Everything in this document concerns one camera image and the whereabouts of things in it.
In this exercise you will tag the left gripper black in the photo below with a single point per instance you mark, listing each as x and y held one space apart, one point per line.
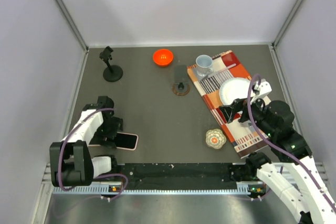
117 125

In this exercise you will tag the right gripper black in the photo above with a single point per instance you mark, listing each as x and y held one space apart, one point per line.
229 109

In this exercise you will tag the phone with pink case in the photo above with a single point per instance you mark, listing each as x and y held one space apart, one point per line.
126 141

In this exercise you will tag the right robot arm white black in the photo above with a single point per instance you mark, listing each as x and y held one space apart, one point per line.
307 199

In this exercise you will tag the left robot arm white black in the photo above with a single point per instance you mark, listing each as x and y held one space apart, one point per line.
71 164

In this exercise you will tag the grey phone stand copper base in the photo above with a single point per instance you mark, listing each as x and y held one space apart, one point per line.
180 85

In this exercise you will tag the black round-base phone stand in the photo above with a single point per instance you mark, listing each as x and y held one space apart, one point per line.
111 73

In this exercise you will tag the white paper plate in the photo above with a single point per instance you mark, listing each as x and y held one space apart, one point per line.
234 88

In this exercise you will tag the floral patterned small dish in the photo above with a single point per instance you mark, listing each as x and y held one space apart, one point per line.
215 139

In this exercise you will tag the patterned orange placemat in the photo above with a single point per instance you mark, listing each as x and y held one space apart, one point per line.
243 137

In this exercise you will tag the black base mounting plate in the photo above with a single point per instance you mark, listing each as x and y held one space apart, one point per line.
182 175

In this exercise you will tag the pink plastic utensil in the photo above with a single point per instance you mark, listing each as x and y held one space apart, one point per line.
223 70

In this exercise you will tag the light blue mug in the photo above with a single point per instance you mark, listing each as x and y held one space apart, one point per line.
204 65

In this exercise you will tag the orange plastic bowl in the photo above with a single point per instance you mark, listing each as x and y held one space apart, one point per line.
163 57

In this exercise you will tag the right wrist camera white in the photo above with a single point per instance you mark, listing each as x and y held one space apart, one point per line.
260 91

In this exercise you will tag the grey slotted cable duct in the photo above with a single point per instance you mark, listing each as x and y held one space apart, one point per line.
106 189

